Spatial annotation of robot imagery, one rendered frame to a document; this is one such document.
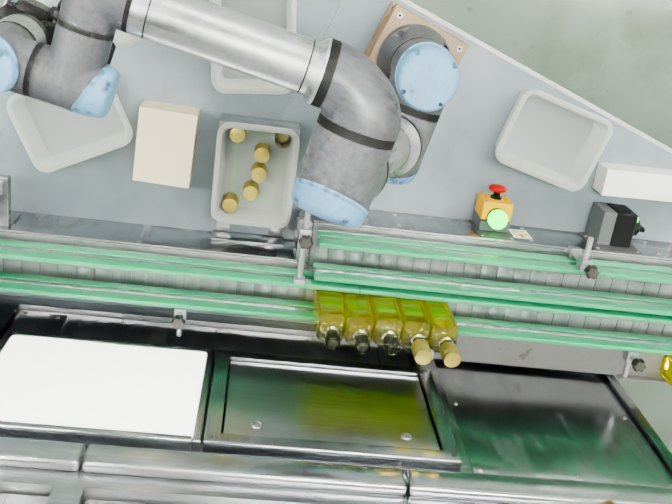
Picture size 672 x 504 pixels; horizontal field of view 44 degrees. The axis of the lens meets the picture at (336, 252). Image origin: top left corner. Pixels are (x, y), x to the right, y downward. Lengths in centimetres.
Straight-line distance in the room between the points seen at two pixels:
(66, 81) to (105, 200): 80
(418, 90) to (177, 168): 57
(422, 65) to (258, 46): 48
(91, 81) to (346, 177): 36
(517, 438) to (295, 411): 46
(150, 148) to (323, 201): 72
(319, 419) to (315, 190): 58
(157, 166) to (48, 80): 68
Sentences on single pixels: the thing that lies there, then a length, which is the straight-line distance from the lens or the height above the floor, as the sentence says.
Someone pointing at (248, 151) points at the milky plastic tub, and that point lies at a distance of 186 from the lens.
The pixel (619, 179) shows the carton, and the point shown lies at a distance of 198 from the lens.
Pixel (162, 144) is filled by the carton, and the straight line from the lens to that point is 182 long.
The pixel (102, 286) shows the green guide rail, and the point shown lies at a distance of 185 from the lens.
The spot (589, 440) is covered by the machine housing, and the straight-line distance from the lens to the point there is 183.
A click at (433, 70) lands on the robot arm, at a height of 106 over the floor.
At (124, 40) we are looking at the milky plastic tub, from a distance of 149.
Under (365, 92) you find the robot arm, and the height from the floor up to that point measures 145.
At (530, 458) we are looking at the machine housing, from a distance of 171.
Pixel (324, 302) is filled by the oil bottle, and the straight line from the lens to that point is 172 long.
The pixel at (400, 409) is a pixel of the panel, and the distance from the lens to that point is 169.
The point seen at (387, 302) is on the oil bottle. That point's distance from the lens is 176.
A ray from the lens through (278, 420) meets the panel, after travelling 160.
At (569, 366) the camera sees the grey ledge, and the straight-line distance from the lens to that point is 205.
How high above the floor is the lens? 257
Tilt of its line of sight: 68 degrees down
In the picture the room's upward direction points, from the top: 170 degrees clockwise
